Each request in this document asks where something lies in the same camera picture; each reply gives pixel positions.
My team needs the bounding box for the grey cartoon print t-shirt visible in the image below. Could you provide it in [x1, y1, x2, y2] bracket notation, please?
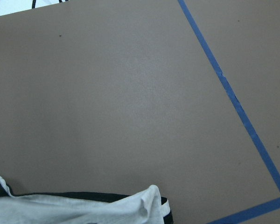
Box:
[0, 176, 174, 224]

